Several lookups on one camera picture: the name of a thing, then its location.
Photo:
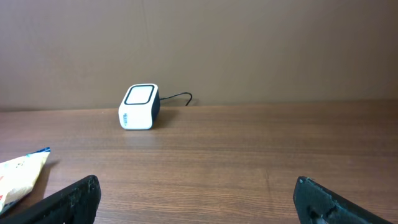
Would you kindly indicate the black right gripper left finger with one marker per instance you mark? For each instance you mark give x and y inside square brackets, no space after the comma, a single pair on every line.
[75,204]

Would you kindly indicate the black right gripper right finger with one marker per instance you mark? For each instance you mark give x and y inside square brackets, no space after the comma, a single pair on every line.
[316,204]

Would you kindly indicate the white barcode scanner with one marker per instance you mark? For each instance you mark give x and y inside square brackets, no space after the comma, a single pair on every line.
[139,107]

